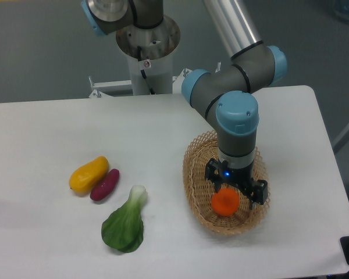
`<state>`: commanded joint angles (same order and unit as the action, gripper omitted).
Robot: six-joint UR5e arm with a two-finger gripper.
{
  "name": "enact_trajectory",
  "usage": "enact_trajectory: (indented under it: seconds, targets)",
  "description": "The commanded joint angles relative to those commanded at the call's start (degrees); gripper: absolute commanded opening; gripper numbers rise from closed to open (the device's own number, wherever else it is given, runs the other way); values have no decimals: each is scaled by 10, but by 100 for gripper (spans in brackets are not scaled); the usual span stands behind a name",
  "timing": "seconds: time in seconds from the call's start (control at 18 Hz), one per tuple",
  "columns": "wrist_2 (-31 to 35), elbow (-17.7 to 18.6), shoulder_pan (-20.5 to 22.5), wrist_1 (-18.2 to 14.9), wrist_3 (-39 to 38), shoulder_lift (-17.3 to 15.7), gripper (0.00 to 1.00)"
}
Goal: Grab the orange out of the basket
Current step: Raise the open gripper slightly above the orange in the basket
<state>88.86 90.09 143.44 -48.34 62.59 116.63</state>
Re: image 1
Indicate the woven wicker basket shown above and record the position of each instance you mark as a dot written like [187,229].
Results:
[199,191]

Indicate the yellow mango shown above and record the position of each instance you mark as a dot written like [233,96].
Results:
[86,177]

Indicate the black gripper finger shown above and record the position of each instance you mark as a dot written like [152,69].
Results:
[212,174]
[258,192]

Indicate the purple sweet potato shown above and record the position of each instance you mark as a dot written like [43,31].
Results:
[106,187]

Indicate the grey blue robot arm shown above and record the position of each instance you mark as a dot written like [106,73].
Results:
[225,98]

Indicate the green bok choy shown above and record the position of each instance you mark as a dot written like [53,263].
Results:
[123,230]

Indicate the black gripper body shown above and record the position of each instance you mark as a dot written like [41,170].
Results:
[237,178]

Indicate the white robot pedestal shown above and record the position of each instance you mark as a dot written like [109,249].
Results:
[149,54]

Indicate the orange fruit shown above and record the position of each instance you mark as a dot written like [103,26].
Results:
[225,202]

